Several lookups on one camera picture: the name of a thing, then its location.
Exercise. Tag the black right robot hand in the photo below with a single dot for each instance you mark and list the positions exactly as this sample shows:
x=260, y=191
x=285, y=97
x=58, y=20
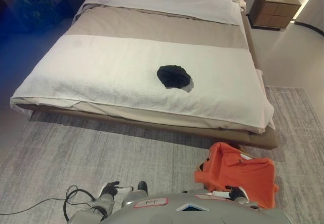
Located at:
x=236, y=192

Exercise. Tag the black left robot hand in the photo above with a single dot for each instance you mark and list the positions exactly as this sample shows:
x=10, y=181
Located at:
x=111, y=188

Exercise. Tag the black garment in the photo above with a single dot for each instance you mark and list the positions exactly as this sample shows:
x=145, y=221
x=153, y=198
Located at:
x=173, y=75

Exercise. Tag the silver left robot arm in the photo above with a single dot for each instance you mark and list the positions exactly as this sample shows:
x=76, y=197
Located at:
x=102, y=205

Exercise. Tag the orange garment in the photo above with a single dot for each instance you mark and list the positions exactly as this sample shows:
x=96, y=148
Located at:
x=240, y=173

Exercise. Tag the silver left robot leg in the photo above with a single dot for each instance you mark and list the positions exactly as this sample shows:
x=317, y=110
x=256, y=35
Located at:
x=136, y=196

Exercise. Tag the grey rug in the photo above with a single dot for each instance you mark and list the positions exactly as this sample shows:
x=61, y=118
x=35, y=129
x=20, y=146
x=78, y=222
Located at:
x=88, y=153

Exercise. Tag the grey robot torso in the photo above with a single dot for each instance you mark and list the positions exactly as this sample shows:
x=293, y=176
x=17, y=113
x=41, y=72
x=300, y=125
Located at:
x=189, y=212

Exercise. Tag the cream mattress sheet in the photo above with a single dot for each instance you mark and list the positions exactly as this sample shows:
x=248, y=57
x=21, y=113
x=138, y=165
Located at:
x=152, y=115

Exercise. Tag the white textured blanket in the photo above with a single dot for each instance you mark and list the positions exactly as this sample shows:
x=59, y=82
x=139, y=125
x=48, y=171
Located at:
x=114, y=77

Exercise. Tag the grey cloth piece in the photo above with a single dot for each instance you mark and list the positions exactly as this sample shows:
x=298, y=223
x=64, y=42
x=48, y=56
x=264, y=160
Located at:
x=189, y=86

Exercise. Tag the beige duvet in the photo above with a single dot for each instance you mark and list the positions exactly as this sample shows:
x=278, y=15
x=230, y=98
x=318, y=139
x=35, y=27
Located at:
x=152, y=26

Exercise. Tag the brown wooden nightstand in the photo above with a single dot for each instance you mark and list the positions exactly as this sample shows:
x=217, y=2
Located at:
x=274, y=9

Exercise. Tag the crumpled white cloth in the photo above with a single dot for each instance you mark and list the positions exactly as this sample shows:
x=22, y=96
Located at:
x=241, y=3

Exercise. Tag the white folded top sheet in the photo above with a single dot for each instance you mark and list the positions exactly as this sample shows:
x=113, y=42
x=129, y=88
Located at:
x=164, y=2

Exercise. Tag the dark green plant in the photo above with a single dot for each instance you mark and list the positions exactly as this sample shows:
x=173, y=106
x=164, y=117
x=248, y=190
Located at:
x=38, y=7

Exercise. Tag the brown bed frame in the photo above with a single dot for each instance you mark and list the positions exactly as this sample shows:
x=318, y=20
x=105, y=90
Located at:
x=263, y=136

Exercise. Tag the wall light strip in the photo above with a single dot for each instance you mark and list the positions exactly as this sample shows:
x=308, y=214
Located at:
x=303, y=1

